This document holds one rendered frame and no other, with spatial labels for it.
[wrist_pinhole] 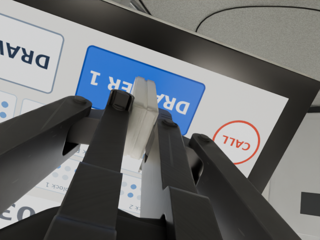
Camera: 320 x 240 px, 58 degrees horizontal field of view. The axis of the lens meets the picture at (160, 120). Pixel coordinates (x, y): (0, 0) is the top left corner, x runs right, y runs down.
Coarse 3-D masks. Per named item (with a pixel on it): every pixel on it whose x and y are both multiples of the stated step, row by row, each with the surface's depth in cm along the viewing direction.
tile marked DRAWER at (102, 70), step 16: (96, 48) 21; (96, 64) 21; (112, 64) 21; (128, 64) 21; (144, 64) 22; (80, 80) 22; (96, 80) 22; (112, 80) 22; (128, 80) 22; (160, 80) 22; (176, 80) 22; (192, 80) 22; (96, 96) 22; (160, 96) 22; (176, 96) 22; (192, 96) 23; (176, 112) 23; (192, 112) 23
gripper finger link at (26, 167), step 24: (72, 96) 14; (24, 120) 10; (48, 120) 10; (72, 120) 12; (0, 144) 8; (24, 144) 9; (48, 144) 10; (72, 144) 13; (0, 168) 8; (24, 168) 9; (48, 168) 11; (0, 192) 8; (24, 192) 10
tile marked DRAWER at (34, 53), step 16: (0, 16) 20; (0, 32) 20; (16, 32) 20; (32, 32) 20; (48, 32) 20; (0, 48) 21; (16, 48) 21; (32, 48) 21; (48, 48) 21; (0, 64) 21; (16, 64) 21; (32, 64) 21; (48, 64) 21; (16, 80) 22; (32, 80) 22; (48, 80) 22
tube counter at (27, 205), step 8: (24, 200) 25; (32, 200) 25; (40, 200) 25; (16, 208) 25; (24, 208) 26; (32, 208) 26; (40, 208) 26; (0, 216) 26; (8, 216) 26; (16, 216) 26; (24, 216) 26; (0, 224) 26; (8, 224) 26
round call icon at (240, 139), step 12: (228, 120) 23; (240, 120) 23; (216, 132) 24; (228, 132) 24; (240, 132) 24; (252, 132) 24; (264, 132) 24; (228, 144) 24; (240, 144) 24; (252, 144) 24; (228, 156) 25; (240, 156) 25; (252, 156) 25; (240, 168) 25
